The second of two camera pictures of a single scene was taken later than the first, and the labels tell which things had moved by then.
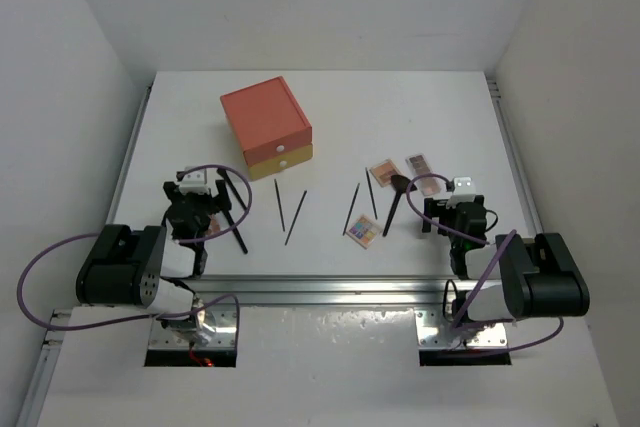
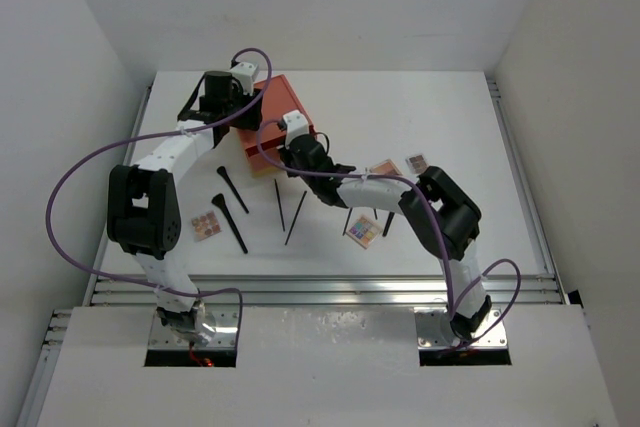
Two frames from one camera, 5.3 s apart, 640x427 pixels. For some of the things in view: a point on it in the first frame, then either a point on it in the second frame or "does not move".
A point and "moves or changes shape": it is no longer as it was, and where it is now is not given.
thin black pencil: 295,218 does not move
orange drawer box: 267,119 moves or changes shape
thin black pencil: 279,205 does not move
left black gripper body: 203,204 → 237,98
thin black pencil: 351,209 does not move
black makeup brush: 236,231 does not move
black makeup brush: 224,173 does not move
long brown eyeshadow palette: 418,164 does not move
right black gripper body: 438,210 → 289,157
